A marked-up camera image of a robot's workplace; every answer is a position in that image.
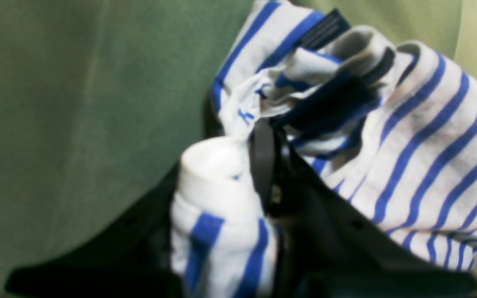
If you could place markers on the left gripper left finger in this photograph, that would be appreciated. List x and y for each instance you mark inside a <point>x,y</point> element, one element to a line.
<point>129,259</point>

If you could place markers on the blue white striped t-shirt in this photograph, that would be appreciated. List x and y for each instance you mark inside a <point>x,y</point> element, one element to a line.
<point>404,153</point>

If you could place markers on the green table cloth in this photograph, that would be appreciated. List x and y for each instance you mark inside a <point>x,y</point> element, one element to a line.
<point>98,99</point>

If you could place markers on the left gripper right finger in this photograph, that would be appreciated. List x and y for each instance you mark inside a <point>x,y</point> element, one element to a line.
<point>325,247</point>

